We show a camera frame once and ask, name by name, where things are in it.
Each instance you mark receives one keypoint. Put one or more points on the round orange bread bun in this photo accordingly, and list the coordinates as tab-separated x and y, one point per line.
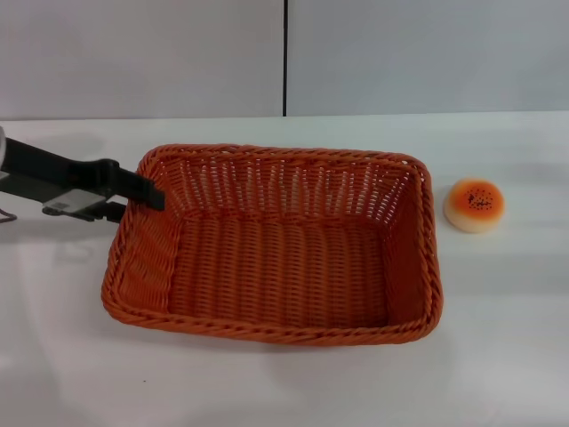
475	205

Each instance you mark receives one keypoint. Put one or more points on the orange woven wicker basket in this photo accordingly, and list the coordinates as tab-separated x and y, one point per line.
275	262

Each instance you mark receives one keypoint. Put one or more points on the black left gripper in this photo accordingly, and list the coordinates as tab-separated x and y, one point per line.
53	171

